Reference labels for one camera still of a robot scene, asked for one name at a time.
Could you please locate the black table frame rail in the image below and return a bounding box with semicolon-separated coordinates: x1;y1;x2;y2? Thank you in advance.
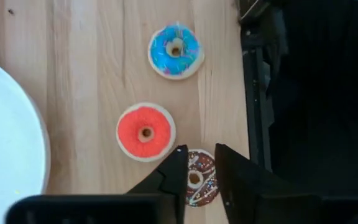
239;0;275;174

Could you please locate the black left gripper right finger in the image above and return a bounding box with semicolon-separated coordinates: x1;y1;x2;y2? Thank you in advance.
214;142;358;224

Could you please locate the white round plate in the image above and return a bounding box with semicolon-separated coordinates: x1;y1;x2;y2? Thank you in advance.
0;55;51;224

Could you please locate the small chocolate sprinkled donut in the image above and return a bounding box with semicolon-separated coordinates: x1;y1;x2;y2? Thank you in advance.
185;149;220;208

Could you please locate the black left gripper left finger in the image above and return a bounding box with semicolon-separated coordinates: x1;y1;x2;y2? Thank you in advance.
4;144;190;224

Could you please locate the small blue sprinkled donut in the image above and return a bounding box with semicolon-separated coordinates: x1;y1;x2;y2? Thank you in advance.
147;22;205;81

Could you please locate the red sugar donut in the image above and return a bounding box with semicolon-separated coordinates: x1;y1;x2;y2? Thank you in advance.
116;101;177;162

